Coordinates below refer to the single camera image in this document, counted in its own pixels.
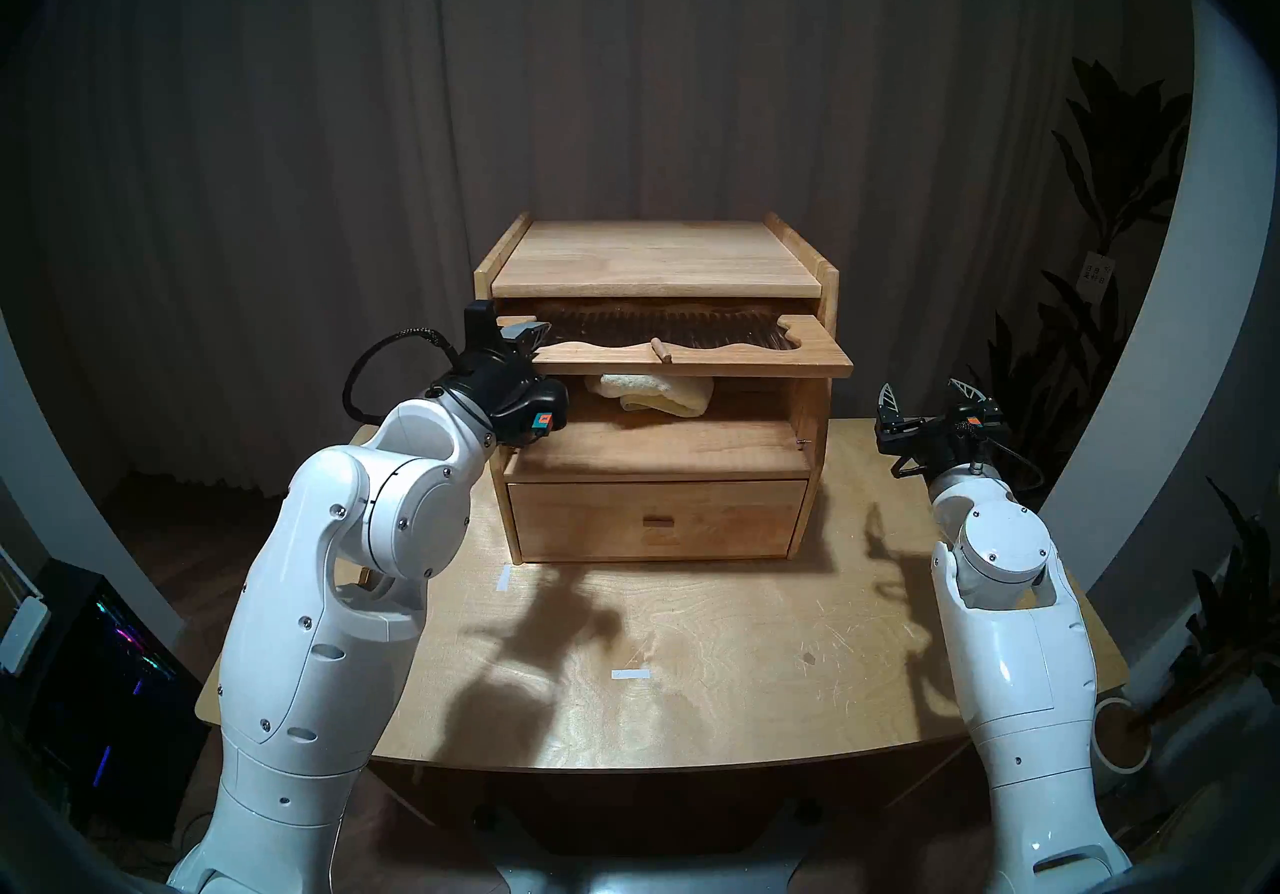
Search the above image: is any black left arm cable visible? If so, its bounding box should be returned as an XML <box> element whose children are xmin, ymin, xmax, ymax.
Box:
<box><xmin>342</xmin><ymin>328</ymin><xmax>466</xmax><ymax>423</ymax></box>

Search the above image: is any white wall device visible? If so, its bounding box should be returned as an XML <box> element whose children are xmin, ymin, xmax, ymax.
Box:
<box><xmin>0</xmin><ymin>592</ymin><xmax>51</xmax><ymax>675</ymax></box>

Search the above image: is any small dark potted plant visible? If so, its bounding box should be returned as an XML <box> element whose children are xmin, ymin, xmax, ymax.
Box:
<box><xmin>1130</xmin><ymin>477</ymin><xmax>1280</xmax><ymax>733</ymax></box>

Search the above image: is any grey curtain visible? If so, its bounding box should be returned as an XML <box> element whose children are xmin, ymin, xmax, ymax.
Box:
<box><xmin>0</xmin><ymin>0</ymin><xmax>1191</xmax><ymax>503</ymax></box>

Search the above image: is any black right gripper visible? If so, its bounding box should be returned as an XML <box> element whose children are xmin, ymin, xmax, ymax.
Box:
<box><xmin>875</xmin><ymin>378</ymin><xmax>1007</xmax><ymax>484</ymax></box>

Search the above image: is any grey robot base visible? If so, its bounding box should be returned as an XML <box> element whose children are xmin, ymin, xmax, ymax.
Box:
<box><xmin>470</xmin><ymin>802</ymin><xmax>831</xmax><ymax>894</ymax></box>

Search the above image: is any black computer tower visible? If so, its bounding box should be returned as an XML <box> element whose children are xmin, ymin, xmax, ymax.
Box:
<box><xmin>25</xmin><ymin>557</ymin><xmax>206</xmax><ymax>843</ymax></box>

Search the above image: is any wooden cabinet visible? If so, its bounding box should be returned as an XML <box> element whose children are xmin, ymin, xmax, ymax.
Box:
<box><xmin>473</xmin><ymin>211</ymin><xmax>841</xmax><ymax>565</ymax></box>

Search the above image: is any white plant pot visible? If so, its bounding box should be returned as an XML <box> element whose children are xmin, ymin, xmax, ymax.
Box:
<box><xmin>1090</xmin><ymin>697</ymin><xmax>1153</xmax><ymax>775</ymax></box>

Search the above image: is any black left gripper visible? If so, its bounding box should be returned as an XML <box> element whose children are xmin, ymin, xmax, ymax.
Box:
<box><xmin>440</xmin><ymin>300</ymin><xmax>554</xmax><ymax>445</ymax></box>

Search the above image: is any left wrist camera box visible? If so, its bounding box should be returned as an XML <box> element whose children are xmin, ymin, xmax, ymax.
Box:
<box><xmin>520</xmin><ymin>380</ymin><xmax>569</xmax><ymax>438</ymax></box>

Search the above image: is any tall dark leafy plant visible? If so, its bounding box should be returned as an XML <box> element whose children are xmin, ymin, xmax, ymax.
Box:
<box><xmin>965</xmin><ymin>52</ymin><xmax>1196</xmax><ymax>513</ymax></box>

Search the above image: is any wooden sliding door with knob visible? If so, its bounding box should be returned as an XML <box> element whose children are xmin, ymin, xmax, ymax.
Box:
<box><xmin>497</xmin><ymin>297</ymin><xmax>854</xmax><ymax>379</ymax></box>

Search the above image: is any wooden drawer with handle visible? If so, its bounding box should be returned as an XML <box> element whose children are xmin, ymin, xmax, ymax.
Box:
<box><xmin>508</xmin><ymin>479</ymin><xmax>809</xmax><ymax>563</ymax></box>

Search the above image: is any cream towel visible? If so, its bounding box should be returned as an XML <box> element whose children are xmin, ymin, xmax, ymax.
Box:
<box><xmin>585</xmin><ymin>372</ymin><xmax>716</xmax><ymax>419</ymax></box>

